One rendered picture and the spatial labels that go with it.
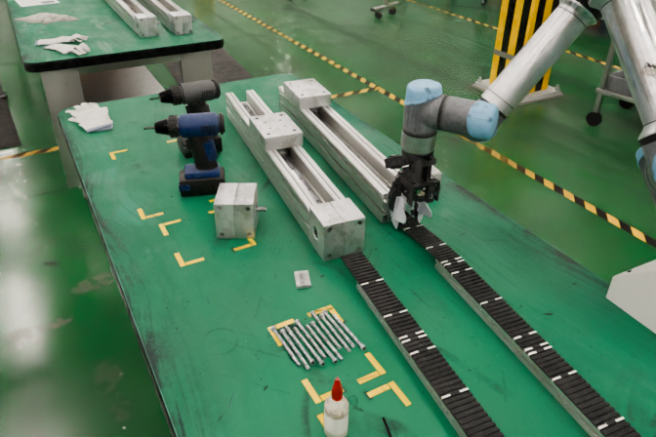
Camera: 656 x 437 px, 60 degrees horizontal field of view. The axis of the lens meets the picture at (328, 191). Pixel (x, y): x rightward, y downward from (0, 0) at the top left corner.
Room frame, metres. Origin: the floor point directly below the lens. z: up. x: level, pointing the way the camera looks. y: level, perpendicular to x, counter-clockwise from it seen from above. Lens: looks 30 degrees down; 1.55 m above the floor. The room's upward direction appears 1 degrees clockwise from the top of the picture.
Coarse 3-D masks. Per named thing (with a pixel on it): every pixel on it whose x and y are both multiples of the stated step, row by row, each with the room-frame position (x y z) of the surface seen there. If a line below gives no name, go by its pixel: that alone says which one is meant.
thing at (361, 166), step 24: (312, 120) 1.61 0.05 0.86; (336, 120) 1.62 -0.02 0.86; (312, 144) 1.60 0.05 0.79; (336, 144) 1.44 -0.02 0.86; (360, 144) 1.45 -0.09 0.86; (336, 168) 1.43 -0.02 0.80; (360, 168) 1.30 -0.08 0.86; (384, 168) 1.32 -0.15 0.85; (360, 192) 1.28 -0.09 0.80; (384, 192) 1.18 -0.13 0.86; (384, 216) 1.19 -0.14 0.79
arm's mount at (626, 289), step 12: (648, 264) 0.92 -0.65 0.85; (624, 276) 0.89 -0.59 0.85; (636, 276) 0.86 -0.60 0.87; (648, 276) 0.85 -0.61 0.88; (612, 288) 0.90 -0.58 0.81; (624, 288) 0.88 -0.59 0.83; (636, 288) 0.86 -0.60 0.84; (648, 288) 0.84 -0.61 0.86; (612, 300) 0.89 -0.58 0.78; (624, 300) 0.87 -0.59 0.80; (636, 300) 0.85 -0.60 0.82; (648, 300) 0.83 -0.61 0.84; (636, 312) 0.84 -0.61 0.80; (648, 312) 0.83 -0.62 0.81; (648, 324) 0.82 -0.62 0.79
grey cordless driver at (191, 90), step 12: (180, 84) 1.55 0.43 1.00; (192, 84) 1.55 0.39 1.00; (204, 84) 1.56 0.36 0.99; (216, 84) 1.57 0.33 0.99; (168, 96) 1.50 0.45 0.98; (180, 96) 1.51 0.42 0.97; (192, 96) 1.52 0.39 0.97; (204, 96) 1.54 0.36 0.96; (216, 96) 1.57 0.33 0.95; (192, 108) 1.54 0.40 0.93; (204, 108) 1.55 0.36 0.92; (180, 144) 1.53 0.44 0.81; (216, 144) 1.54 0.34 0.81
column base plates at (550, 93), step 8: (480, 80) 4.35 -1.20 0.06; (488, 80) 4.40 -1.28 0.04; (480, 88) 4.29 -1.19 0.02; (552, 88) 4.24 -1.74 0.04; (528, 96) 4.06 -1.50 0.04; (536, 96) 4.07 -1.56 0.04; (544, 96) 4.11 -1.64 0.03; (552, 96) 4.14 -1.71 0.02; (560, 96) 4.18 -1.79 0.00; (520, 104) 3.97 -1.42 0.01
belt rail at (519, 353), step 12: (444, 276) 0.96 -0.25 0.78; (456, 288) 0.92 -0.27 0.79; (468, 300) 0.88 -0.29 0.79; (480, 312) 0.84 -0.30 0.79; (492, 324) 0.81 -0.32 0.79; (504, 336) 0.78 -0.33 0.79; (516, 348) 0.75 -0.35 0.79; (528, 360) 0.72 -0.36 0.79; (540, 372) 0.69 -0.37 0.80; (552, 384) 0.66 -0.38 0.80; (564, 396) 0.63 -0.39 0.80; (564, 408) 0.63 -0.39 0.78; (576, 408) 0.61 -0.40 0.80; (576, 420) 0.60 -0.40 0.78; (588, 420) 0.59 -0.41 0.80; (588, 432) 0.58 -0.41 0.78
